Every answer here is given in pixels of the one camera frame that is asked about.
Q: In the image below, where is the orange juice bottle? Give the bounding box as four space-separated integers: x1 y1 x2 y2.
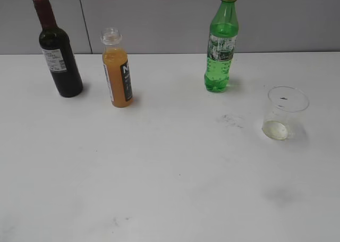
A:
101 27 133 108

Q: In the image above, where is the transparent plastic cup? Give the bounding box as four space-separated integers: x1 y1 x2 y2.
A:
262 85 310 141

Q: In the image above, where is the green soda bottle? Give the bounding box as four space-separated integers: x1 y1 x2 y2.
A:
204 0 239 92

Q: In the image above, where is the dark red wine bottle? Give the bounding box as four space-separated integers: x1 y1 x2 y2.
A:
32 0 83 98

